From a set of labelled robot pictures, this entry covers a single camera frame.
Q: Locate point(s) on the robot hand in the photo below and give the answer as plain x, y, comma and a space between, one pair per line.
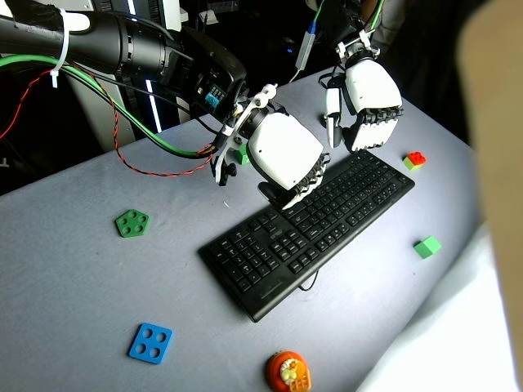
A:
369, 87
282, 151

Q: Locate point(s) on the green cube block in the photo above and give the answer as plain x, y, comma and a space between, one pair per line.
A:
244, 156
427, 247

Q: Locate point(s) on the person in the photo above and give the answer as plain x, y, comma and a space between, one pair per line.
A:
388, 24

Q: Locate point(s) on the white adapter with blue plug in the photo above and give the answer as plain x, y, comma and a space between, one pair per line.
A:
305, 48

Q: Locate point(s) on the red and green toy brick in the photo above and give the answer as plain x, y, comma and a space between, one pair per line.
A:
415, 160

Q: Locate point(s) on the black computer keyboard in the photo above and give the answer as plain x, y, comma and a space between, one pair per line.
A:
310, 237

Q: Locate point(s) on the beige board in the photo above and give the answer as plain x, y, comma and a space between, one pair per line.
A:
494, 122

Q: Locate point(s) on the black computer tower lit strip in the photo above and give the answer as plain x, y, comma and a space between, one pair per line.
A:
157, 110

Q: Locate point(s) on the green pentagon plate with holes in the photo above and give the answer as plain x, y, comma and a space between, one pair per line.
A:
131, 223

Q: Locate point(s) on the white cabinet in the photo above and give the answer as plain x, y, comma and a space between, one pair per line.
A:
98, 118

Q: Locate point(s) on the orange toy cake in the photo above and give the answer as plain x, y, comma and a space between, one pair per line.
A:
286, 369

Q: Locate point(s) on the blue square plate with holes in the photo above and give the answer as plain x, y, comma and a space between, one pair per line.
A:
150, 344

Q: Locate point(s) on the grey table cloth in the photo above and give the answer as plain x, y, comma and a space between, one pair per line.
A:
81, 286

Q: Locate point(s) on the white zip tie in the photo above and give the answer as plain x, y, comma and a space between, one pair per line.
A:
62, 49

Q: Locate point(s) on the white sheet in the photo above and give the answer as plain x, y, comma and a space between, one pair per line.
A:
449, 335

